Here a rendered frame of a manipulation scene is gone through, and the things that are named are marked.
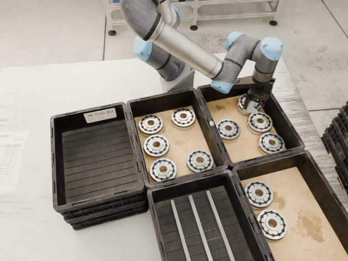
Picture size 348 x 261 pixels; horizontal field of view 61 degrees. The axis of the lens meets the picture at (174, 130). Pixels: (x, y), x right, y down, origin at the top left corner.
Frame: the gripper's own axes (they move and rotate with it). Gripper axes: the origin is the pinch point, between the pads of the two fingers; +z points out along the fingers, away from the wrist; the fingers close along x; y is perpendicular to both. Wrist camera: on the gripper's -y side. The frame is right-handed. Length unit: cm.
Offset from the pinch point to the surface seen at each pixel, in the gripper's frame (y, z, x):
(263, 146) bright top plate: 13.8, -0.5, -15.3
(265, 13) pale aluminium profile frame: -41, 72, 187
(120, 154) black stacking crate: -34, 3, -46
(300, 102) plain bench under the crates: 20.0, 15.2, 31.0
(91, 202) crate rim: -26, -7, -69
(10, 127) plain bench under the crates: -95, 16, -55
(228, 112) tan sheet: -6.2, 2.3, -4.2
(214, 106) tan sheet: -12.6, 2.3, -4.5
